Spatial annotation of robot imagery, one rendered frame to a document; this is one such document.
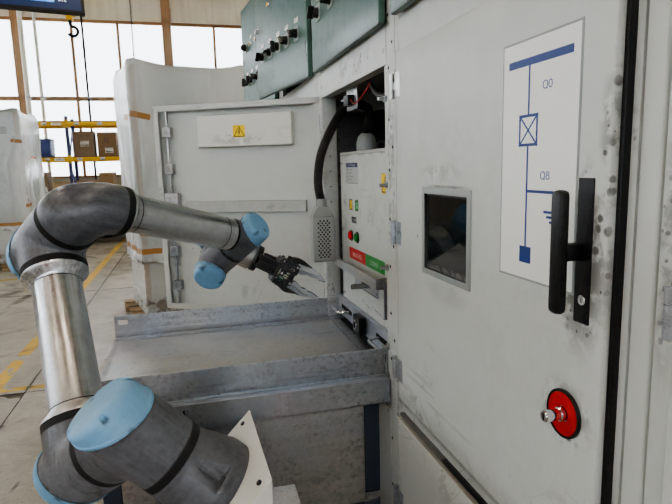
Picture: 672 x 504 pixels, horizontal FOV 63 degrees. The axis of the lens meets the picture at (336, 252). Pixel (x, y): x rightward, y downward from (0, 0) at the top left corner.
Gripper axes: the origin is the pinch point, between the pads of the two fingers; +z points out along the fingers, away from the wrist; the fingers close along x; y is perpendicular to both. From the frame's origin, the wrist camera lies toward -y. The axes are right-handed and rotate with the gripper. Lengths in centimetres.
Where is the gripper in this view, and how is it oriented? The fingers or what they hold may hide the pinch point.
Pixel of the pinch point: (316, 286)
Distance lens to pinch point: 155.1
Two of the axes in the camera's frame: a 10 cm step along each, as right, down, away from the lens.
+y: 2.7, 1.4, -9.5
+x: 4.6, -8.9, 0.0
